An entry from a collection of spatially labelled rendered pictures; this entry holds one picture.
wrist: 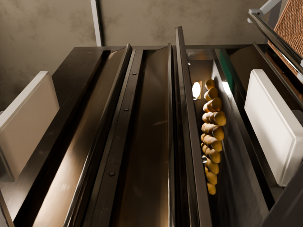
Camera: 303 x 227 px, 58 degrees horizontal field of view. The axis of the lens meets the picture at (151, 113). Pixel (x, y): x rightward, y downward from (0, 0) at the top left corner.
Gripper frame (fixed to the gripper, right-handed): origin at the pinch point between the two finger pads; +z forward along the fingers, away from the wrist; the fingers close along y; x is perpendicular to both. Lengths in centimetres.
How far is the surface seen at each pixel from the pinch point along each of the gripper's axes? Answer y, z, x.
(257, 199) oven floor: 31, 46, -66
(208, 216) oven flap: 9.7, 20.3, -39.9
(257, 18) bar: 32, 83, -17
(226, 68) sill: 33, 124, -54
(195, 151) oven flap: 9, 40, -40
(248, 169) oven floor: 31, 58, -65
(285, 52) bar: 32, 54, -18
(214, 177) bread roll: 30, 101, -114
